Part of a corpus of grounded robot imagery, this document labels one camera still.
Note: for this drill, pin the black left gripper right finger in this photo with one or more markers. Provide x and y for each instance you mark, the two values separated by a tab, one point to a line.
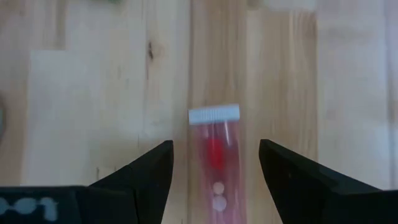
298	186

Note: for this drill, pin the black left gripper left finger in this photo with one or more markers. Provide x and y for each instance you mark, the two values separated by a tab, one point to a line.
143	186

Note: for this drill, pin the clear tube with white cap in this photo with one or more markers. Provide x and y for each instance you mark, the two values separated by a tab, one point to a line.
216	161

